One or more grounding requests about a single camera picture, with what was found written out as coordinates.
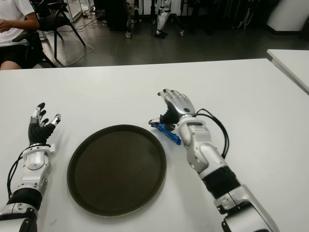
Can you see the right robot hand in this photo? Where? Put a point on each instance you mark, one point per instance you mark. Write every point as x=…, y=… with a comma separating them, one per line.
x=179, y=106

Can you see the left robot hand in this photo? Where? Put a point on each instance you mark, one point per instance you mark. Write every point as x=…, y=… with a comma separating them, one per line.
x=38, y=133

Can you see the blue Oreo cookie package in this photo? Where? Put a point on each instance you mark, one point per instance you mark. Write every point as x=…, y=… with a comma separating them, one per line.
x=169, y=135

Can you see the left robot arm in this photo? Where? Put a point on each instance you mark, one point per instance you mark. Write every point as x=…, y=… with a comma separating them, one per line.
x=33, y=162

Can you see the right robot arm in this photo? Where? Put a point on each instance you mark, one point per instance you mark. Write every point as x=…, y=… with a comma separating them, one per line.
x=193, y=137

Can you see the round brown tray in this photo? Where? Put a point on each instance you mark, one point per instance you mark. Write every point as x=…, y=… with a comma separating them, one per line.
x=116, y=169

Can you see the black office chair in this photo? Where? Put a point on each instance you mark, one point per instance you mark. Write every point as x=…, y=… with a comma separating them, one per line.
x=33, y=46

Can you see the hanging humanoid robot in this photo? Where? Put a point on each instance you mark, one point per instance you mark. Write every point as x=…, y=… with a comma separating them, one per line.
x=162, y=18

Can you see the seated person white shirt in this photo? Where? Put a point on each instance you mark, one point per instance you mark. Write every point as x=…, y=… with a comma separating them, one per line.
x=12, y=26

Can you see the leaning folded metal frames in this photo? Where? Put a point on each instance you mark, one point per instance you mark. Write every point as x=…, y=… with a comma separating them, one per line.
x=243, y=17

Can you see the black cabinet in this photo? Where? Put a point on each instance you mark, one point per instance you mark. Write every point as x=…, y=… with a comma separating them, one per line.
x=117, y=14

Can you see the black folding chair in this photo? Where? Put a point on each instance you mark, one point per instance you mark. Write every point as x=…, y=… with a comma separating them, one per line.
x=58, y=21

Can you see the white side table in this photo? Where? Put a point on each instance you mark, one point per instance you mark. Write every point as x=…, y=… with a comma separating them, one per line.
x=294, y=62

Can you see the black wheeled gantry frame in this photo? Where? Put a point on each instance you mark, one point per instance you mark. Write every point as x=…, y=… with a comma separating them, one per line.
x=142, y=15

